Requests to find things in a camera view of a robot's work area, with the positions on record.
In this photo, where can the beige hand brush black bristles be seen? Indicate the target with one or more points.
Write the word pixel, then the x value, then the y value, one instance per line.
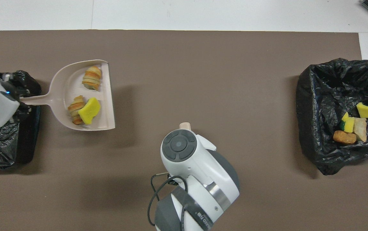
pixel 185 126

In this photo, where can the pale white bread chunk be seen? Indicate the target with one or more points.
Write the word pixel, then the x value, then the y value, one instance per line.
pixel 360 130

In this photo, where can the beige plastic dustpan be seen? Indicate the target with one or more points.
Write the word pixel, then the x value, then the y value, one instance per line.
pixel 65 93

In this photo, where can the brown textured bread roll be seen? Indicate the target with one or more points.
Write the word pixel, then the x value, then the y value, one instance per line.
pixel 344 137

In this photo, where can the green and yellow sponge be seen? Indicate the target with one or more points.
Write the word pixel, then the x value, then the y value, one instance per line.
pixel 349 125

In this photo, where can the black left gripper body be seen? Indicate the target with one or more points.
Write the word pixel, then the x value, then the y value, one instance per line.
pixel 12 86

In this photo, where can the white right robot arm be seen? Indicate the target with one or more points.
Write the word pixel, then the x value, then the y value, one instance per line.
pixel 197 173

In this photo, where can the brown paper table mat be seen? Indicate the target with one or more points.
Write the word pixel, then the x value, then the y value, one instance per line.
pixel 203 64

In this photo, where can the croissant bread piece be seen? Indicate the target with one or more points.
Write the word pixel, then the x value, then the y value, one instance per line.
pixel 74 107
pixel 92 78

